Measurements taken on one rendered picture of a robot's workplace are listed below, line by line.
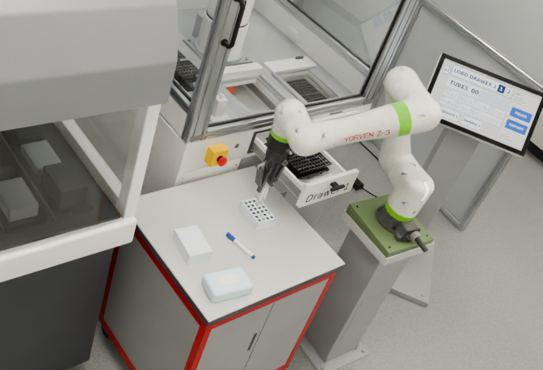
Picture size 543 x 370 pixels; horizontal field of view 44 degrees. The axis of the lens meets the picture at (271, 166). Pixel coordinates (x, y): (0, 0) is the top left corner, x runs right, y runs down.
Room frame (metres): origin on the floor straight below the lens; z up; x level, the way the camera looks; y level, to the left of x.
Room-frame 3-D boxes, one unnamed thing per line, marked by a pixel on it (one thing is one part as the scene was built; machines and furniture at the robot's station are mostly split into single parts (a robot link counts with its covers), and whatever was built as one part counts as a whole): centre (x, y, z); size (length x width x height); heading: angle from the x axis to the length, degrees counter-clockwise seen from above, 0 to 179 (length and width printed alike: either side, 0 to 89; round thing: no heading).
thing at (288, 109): (1.94, 0.00, 1.22); 0.13 x 0.11 x 0.14; 33
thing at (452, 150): (2.90, -0.81, 0.51); 0.50 x 0.45 x 1.02; 177
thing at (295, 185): (2.26, -0.07, 0.86); 0.40 x 0.26 x 0.06; 51
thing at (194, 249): (1.66, 0.16, 0.79); 0.13 x 0.09 x 0.05; 43
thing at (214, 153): (2.06, 0.21, 0.88); 0.07 x 0.05 x 0.07; 141
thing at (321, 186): (2.13, -0.24, 0.87); 0.29 x 0.02 x 0.11; 141
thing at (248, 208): (1.95, -0.01, 0.78); 0.12 x 0.08 x 0.04; 47
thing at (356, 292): (2.18, -0.53, 0.38); 0.30 x 0.30 x 0.76; 46
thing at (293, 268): (1.82, 0.04, 0.38); 0.62 x 0.58 x 0.76; 141
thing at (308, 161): (2.25, -0.08, 0.87); 0.22 x 0.18 x 0.06; 51
